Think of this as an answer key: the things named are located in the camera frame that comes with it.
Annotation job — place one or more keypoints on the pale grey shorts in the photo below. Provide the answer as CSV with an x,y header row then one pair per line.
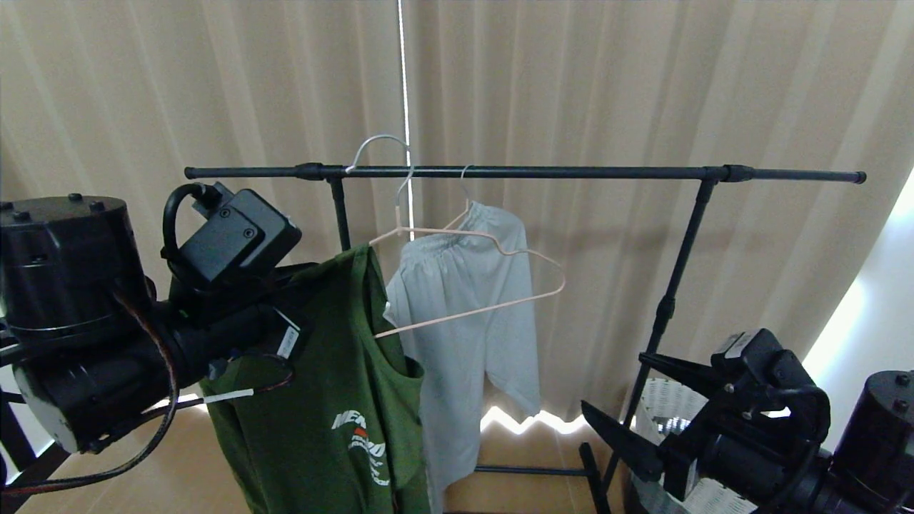
x,y
471,343

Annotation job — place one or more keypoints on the black clothes rack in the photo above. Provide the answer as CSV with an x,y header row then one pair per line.
x,y
571,172

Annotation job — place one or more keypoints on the pink clothes hanger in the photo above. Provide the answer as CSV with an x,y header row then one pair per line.
x,y
500,305
465,185

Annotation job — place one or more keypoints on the green garment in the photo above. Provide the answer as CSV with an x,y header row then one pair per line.
x,y
321,371

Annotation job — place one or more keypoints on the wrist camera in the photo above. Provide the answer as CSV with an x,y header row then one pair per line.
x,y
235,239
764,364

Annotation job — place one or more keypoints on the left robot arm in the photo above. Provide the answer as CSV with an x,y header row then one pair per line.
x,y
64,285

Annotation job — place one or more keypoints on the white laundry basket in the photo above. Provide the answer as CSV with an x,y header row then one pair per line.
x,y
664,407

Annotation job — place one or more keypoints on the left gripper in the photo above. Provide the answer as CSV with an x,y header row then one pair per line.
x,y
235,328

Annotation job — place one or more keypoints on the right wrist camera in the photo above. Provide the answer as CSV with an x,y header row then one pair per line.
x,y
764,364

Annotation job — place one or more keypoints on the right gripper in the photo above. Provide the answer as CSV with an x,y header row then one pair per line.
x,y
742,464

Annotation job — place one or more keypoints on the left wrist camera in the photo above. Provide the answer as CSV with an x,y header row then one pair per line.
x,y
235,239

